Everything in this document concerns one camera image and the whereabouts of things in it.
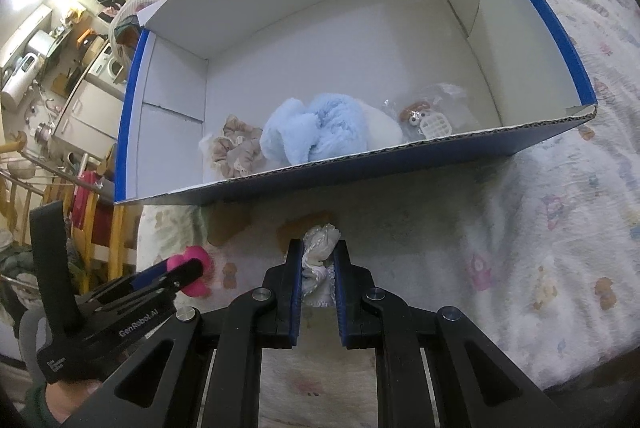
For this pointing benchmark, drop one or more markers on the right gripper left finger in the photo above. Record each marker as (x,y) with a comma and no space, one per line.
(279,326)

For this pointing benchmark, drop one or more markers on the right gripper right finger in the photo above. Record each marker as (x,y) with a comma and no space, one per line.
(355,324)

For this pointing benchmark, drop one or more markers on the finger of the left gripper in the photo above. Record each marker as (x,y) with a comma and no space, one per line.
(121,290)
(148,276)

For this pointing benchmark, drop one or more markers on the pink plush toy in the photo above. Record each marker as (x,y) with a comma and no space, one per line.
(190,271)

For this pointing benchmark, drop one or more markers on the cream white scrunchie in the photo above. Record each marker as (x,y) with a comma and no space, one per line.
(318,277)

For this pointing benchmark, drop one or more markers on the left hand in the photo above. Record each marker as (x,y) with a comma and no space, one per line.
(64,398)

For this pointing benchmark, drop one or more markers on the beige brown scrunchie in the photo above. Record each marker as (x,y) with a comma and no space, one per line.
(234,152)

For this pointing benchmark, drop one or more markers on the light blue fluffy plush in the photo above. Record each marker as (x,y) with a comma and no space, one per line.
(330,125)

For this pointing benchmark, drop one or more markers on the white kitchen cabinet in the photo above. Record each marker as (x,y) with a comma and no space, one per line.
(90,120)

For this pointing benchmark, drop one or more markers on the white patterned bed blanket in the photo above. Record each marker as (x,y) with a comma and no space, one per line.
(541,249)

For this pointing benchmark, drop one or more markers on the white washing machine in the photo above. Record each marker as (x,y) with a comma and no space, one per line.
(106,73)

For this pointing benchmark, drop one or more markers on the white water heater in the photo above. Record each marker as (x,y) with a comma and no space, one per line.
(13,91)

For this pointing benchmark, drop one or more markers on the white blue cardboard box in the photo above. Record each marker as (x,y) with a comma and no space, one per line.
(199,61)

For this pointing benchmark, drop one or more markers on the clear bag with keychain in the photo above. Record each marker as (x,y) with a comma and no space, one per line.
(434,112)

